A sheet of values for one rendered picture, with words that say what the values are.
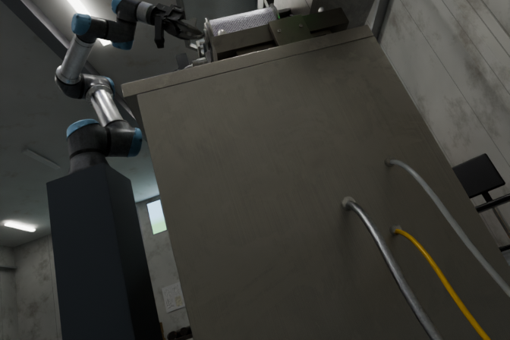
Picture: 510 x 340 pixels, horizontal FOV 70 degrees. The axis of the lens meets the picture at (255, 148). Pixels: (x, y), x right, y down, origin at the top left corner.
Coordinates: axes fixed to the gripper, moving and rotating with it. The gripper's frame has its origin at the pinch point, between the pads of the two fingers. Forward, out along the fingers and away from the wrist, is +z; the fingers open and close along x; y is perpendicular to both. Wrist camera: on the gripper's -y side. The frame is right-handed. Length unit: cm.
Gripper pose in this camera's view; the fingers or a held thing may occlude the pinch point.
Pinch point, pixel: (197, 36)
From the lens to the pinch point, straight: 142.0
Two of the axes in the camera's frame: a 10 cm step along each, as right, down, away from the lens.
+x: -0.4, 4.2, 9.1
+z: 9.3, 3.5, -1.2
